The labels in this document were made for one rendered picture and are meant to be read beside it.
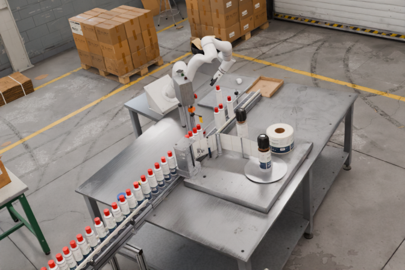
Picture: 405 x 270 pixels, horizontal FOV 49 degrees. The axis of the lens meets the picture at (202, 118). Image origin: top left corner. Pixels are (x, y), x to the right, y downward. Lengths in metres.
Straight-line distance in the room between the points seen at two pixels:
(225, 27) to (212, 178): 4.24
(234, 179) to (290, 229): 0.77
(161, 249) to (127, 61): 3.73
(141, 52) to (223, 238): 4.55
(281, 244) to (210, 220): 0.82
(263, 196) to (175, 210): 0.61
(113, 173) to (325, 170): 1.94
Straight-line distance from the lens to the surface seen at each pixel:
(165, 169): 3.20
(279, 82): 4.44
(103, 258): 2.94
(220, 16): 7.14
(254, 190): 3.08
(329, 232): 4.02
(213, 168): 3.31
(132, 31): 6.79
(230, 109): 3.80
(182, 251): 3.68
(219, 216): 3.01
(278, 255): 3.55
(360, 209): 4.24
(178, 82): 3.26
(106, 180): 3.54
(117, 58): 6.71
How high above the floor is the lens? 2.93
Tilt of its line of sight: 32 degrees down
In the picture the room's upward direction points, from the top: 9 degrees counter-clockwise
